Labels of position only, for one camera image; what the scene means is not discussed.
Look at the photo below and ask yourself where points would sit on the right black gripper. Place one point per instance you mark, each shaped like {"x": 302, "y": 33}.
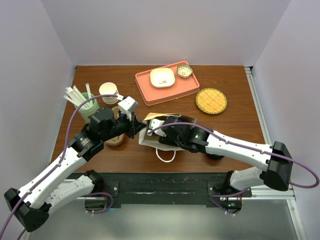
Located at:
{"x": 167, "y": 140}

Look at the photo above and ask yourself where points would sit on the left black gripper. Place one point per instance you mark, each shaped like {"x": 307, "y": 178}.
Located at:
{"x": 134, "y": 126}

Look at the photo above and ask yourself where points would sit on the brown paper bag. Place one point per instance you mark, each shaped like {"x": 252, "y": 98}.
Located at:
{"x": 148, "y": 140}

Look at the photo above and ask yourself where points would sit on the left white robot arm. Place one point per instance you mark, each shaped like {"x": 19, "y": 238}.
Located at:
{"x": 33, "y": 203}

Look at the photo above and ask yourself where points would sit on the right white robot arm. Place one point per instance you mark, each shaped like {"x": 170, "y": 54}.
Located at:
{"x": 270, "y": 163}

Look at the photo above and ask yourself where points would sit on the stack of paper cups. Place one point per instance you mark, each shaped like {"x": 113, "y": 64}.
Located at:
{"x": 109, "y": 88}

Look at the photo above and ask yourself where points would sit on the green straw holder cup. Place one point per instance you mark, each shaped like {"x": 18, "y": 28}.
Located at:
{"x": 87, "y": 110}

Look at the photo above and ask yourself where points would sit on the stack of black lids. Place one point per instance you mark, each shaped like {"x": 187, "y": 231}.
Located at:
{"x": 215, "y": 157}

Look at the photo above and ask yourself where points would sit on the round woven yellow coaster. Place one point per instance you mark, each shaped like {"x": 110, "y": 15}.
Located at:
{"x": 211, "y": 101}

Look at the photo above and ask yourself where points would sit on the pink serving tray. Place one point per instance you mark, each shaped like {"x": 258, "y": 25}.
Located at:
{"x": 181, "y": 87}

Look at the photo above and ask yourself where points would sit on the cream square plate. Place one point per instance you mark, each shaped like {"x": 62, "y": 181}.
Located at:
{"x": 162, "y": 78}

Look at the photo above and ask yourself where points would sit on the wrapped white straw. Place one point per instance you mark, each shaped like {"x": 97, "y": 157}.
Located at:
{"x": 81, "y": 98}
{"x": 74, "y": 96}
{"x": 73, "y": 100}

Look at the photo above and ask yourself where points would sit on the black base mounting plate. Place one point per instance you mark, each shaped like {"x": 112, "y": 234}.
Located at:
{"x": 164, "y": 188}

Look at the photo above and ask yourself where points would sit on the small floral bowl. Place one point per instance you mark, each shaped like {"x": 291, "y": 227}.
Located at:
{"x": 184, "y": 71}

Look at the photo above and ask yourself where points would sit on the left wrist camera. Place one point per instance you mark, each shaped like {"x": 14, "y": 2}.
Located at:
{"x": 127, "y": 105}

